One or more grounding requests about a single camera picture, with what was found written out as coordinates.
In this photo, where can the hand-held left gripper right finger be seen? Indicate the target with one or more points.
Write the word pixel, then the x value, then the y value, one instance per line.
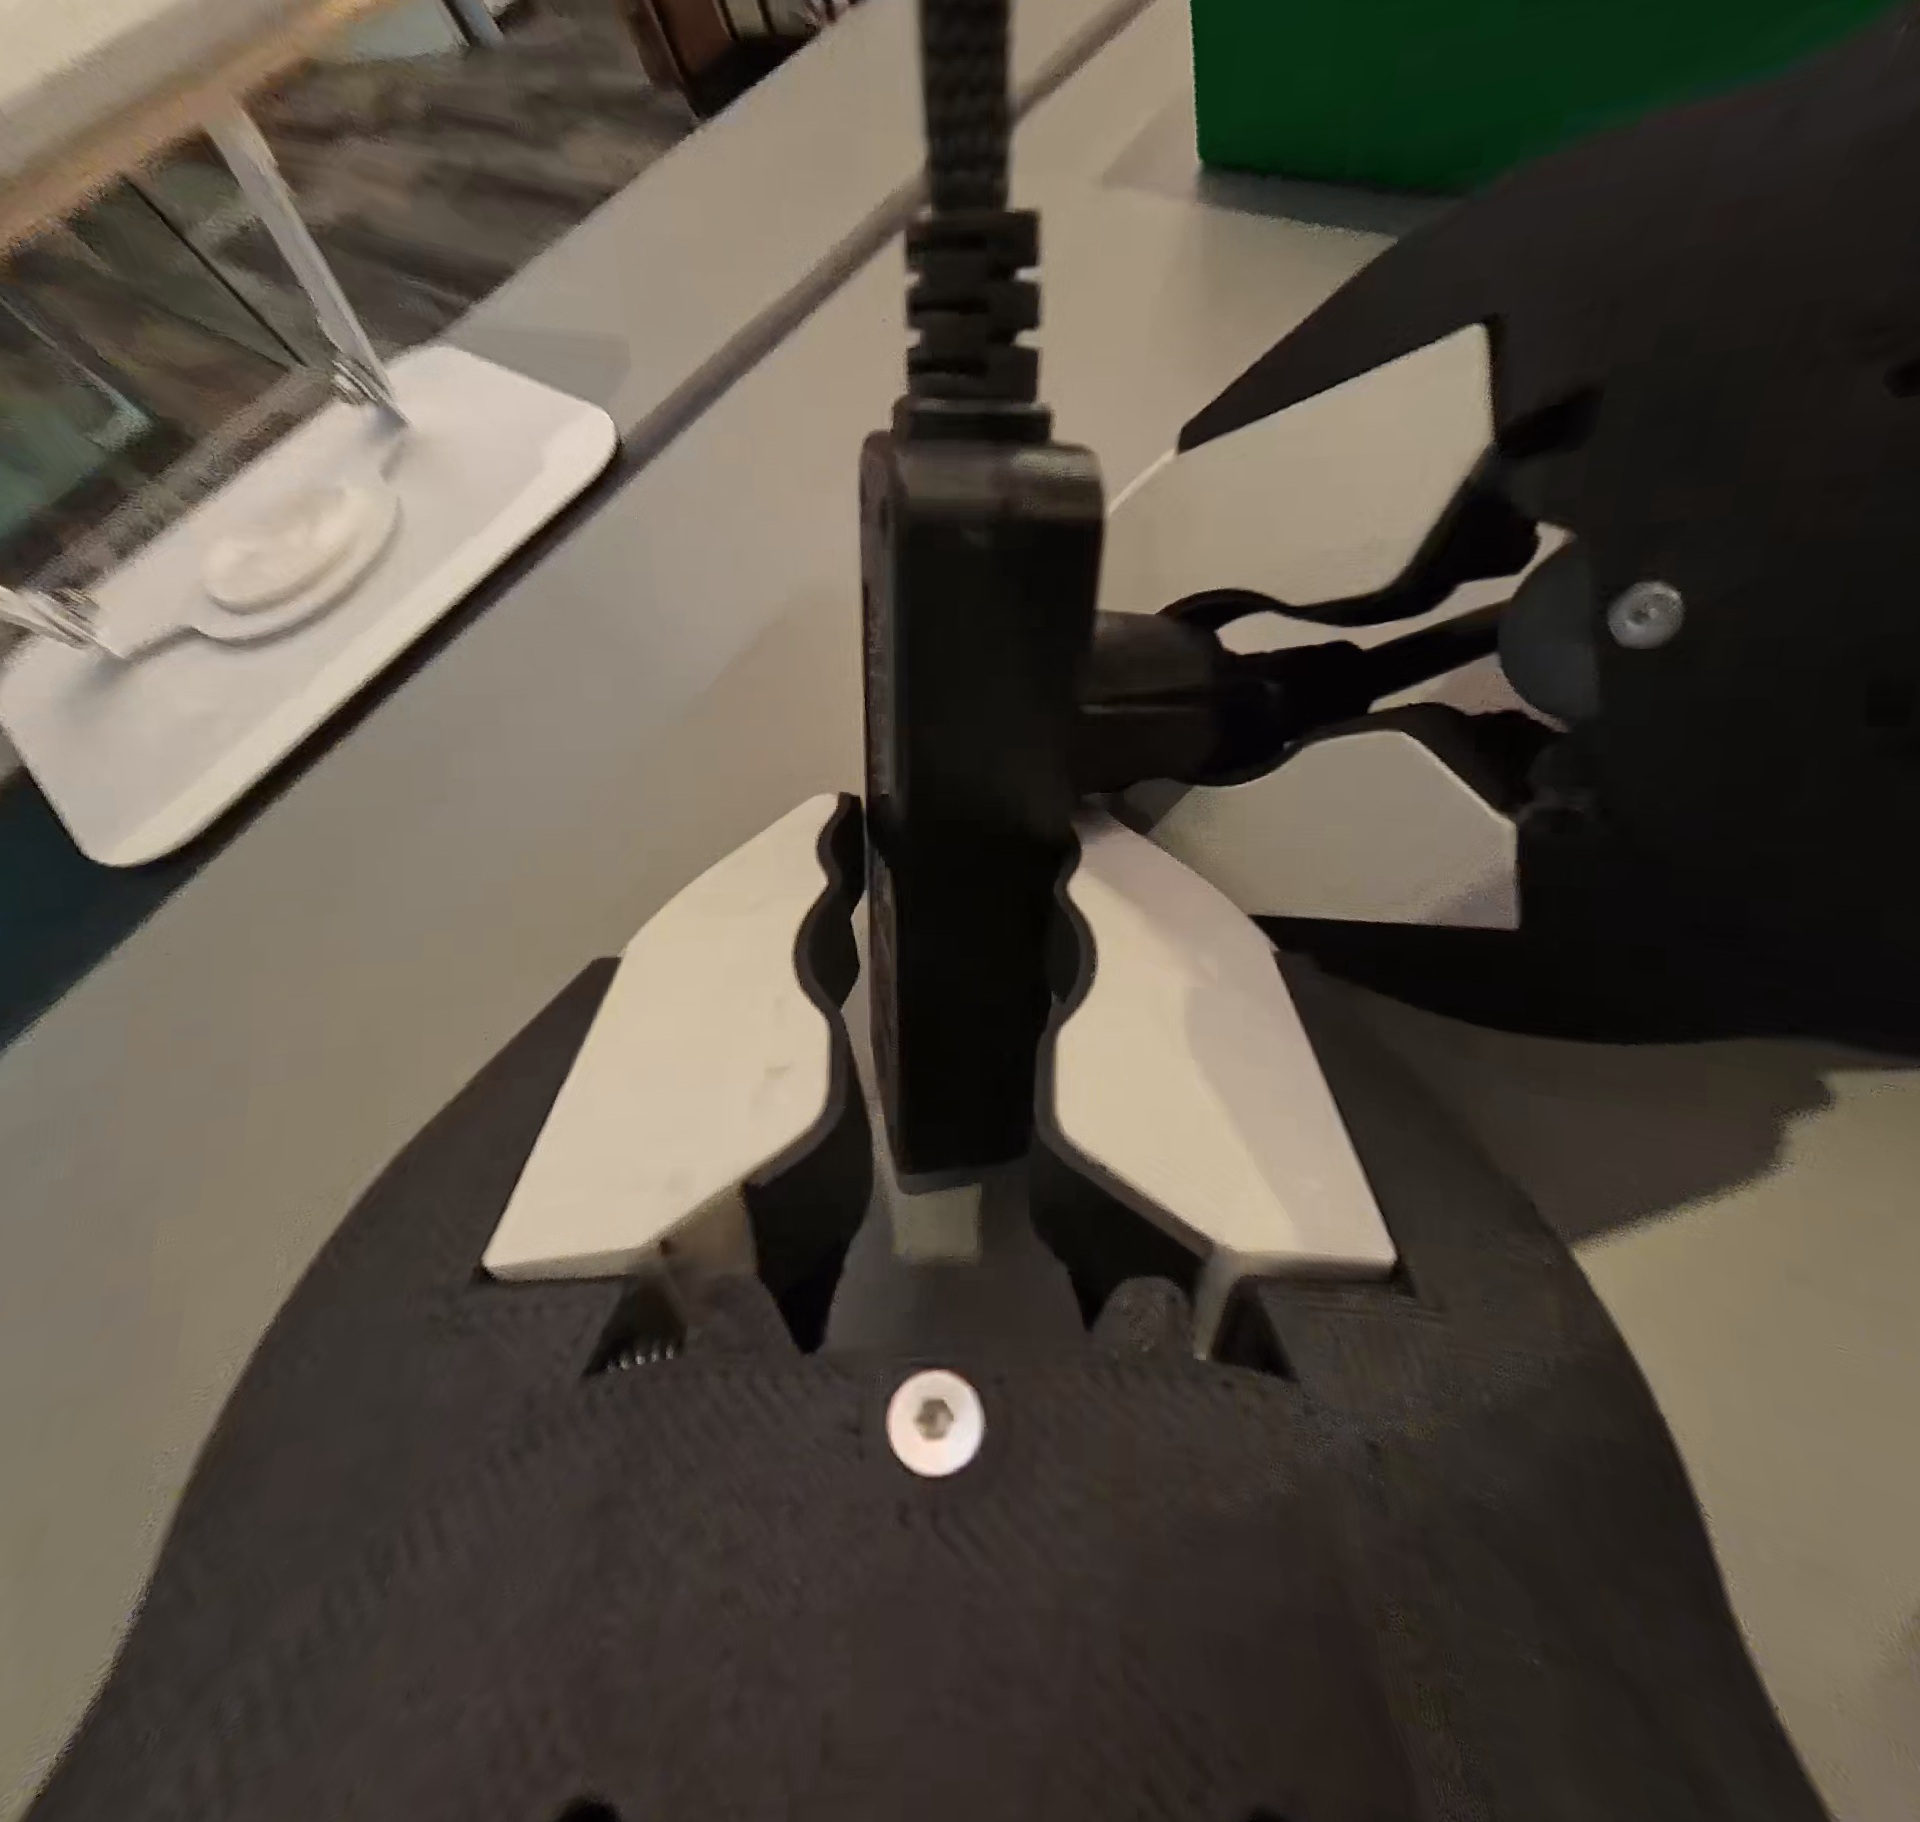
pixel 1214 1102

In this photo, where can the white document stand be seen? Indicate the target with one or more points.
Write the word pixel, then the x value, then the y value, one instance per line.
pixel 450 502

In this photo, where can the black power strip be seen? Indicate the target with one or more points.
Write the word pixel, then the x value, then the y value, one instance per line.
pixel 974 803

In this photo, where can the black power plug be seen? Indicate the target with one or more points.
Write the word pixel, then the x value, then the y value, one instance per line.
pixel 1170 697

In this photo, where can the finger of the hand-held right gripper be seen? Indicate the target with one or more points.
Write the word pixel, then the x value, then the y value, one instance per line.
pixel 1350 847
pixel 1321 486

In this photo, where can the green plastic bin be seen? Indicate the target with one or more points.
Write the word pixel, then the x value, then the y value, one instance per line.
pixel 1501 37

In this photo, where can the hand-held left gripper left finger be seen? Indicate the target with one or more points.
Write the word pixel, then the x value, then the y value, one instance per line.
pixel 691 1087

